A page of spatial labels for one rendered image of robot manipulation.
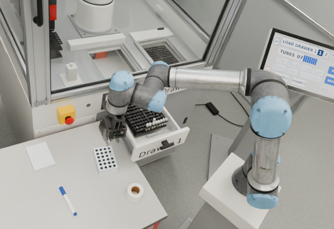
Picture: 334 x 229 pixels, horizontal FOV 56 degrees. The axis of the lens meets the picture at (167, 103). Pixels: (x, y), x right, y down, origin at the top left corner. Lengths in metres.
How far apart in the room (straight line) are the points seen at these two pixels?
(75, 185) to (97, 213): 0.16
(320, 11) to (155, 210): 1.96
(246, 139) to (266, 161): 1.30
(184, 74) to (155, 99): 0.15
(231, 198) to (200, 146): 1.26
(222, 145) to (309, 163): 0.84
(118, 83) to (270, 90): 0.47
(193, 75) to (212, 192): 0.58
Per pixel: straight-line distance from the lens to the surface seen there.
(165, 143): 1.42
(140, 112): 1.54
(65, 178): 1.44
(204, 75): 1.09
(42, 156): 1.48
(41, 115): 1.49
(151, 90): 1.04
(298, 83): 2.00
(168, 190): 2.37
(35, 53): 1.25
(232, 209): 1.44
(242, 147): 2.50
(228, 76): 1.09
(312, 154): 3.23
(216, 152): 2.66
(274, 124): 0.98
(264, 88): 1.02
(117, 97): 1.05
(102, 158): 1.46
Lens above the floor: 2.00
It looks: 43 degrees down
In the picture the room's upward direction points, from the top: 19 degrees clockwise
